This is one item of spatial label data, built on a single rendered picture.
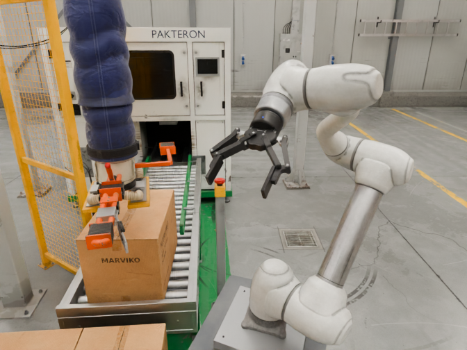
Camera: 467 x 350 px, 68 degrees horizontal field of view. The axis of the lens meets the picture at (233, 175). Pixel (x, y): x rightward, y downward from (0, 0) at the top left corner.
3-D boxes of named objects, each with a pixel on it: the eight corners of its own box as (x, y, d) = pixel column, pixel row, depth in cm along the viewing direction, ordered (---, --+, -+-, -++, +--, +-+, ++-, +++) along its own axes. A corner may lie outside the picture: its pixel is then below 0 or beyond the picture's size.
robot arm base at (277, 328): (291, 300, 154) (293, 290, 152) (285, 340, 135) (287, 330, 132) (251, 290, 158) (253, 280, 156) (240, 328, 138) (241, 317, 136)
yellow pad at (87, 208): (92, 184, 182) (91, 176, 180) (112, 182, 184) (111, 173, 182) (82, 214, 151) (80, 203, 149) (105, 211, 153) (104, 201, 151)
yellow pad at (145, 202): (130, 181, 186) (128, 172, 184) (149, 179, 188) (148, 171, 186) (127, 209, 155) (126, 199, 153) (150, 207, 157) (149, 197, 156)
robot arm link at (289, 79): (251, 89, 89) (299, 87, 82) (272, 54, 97) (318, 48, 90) (265, 121, 96) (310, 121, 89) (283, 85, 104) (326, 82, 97)
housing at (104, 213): (99, 219, 126) (96, 207, 125) (118, 217, 128) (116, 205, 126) (96, 228, 120) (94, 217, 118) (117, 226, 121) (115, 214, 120)
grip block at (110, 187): (101, 194, 146) (99, 181, 144) (125, 192, 148) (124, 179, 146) (99, 203, 138) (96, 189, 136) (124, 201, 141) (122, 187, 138)
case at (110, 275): (119, 242, 239) (112, 189, 224) (177, 242, 240) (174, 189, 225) (87, 305, 183) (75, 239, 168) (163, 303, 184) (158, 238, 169)
